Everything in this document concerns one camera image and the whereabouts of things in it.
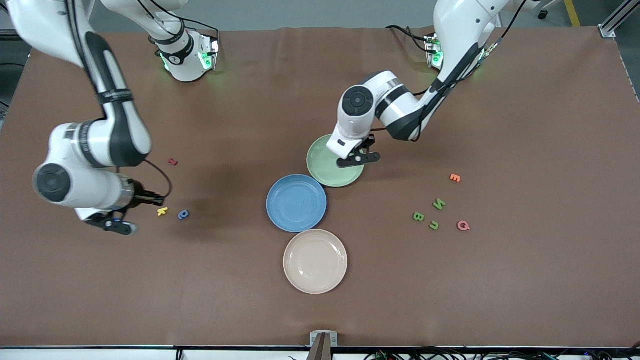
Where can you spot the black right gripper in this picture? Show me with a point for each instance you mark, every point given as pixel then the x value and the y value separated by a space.
pixel 141 196

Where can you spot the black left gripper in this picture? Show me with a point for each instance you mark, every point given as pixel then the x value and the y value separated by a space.
pixel 369 142

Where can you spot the blue foam letter a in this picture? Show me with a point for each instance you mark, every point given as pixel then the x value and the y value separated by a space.
pixel 183 215

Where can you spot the green foam letter B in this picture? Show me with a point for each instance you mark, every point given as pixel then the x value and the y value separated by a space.
pixel 418 216

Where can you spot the green foam letter N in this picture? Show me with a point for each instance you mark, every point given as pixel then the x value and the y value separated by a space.
pixel 439 204

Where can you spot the green foam letter u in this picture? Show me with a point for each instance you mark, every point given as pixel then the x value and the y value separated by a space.
pixel 434 226

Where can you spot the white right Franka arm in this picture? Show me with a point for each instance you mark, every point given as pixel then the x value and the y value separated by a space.
pixel 115 135

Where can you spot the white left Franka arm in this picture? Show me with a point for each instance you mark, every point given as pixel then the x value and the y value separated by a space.
pixel 470 30

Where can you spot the yellow foam letter k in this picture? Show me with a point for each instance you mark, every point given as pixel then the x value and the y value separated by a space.
pixel 162 211

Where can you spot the green round plate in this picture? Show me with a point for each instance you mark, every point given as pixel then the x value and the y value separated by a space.
pixel 325 172

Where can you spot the blue round plate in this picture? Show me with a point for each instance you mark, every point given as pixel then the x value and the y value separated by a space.
pixel 295 210

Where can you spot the orange foam letter E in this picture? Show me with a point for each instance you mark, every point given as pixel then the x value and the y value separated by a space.
pixel 455 178

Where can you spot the pink foam letter Q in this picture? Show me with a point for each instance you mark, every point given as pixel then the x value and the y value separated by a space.
pixel 463 226

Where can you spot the beige round plate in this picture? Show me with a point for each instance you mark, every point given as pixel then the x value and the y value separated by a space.
pixel 315 262

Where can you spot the black chair caster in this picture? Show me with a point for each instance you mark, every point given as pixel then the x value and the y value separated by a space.
pixel 543 15

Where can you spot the metal table edge bracket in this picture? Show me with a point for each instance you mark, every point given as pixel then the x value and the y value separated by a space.
pixel 323 340

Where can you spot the aluminium frame profile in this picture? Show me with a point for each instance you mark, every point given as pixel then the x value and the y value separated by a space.
pixel 617 20

